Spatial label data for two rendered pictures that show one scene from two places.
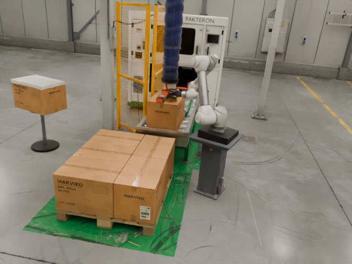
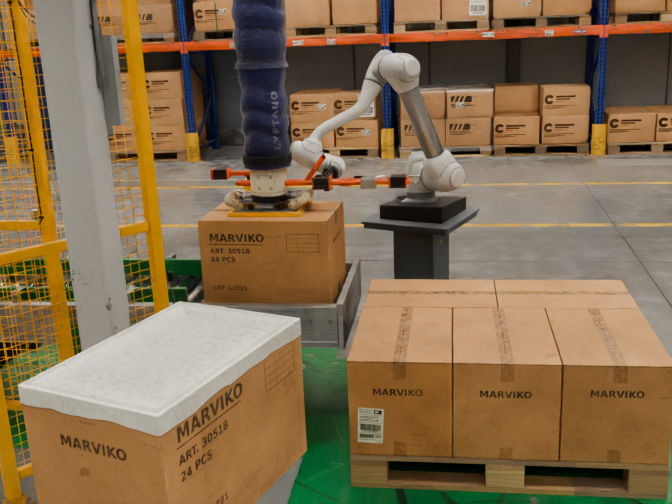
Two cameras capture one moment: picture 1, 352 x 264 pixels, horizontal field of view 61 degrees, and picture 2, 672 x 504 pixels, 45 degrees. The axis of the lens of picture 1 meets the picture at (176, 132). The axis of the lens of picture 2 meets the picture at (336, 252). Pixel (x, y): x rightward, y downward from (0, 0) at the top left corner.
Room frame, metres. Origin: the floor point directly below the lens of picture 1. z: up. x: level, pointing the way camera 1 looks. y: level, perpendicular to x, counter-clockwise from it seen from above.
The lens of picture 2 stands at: (3.57, 3.80, 1.78)
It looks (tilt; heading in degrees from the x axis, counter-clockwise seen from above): 16 degrees down; 271
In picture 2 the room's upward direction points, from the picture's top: 2 degrees counter-clockwise
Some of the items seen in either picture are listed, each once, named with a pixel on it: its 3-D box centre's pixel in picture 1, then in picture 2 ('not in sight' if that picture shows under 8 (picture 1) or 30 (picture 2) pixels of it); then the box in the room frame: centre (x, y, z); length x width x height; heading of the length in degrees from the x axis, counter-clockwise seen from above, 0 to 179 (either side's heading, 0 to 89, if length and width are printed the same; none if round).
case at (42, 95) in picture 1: (40, 94); (178, 421); (4.03, 1.96, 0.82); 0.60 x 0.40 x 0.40; 64
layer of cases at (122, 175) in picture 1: (122, 168); (498, 358); (2.95, 0.57, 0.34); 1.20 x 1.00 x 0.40; 173
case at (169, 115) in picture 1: (166, 110); (275, 251); (3.94, 0.15, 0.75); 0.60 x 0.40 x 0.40; 170
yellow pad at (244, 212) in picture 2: not in sight; (265, 209); (3.96, 0.23, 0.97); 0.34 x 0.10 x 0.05; 173
